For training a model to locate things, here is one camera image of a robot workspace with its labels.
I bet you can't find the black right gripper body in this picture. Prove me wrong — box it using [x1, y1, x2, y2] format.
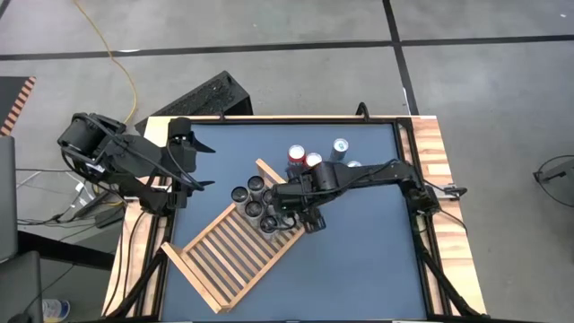
[268, 174, 324, 216]

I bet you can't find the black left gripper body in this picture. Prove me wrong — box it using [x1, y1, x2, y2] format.
[166, 138, 198, 192]

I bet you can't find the Celsius Tropical Vibe can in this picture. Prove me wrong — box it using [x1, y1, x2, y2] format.
[230, 185, 251, 212]
[244, 199, 265, 228]

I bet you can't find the bamboo slatted shelf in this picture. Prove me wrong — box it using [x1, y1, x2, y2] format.
[160, 157, 310, 314]

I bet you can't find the black power brick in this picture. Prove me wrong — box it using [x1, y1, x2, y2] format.
[92, 205, 126, 230]

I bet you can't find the grey equipment case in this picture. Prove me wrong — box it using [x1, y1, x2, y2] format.
[0, 134, 19, 264]

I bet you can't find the black mat with striped edge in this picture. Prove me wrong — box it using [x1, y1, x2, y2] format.
[0, 74, 37, 138]

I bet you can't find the white blue package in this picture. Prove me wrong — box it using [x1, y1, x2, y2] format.
[42, 298, 72, 323]

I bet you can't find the yellow cable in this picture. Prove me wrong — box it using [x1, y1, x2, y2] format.
[71, 0, 138, 207]

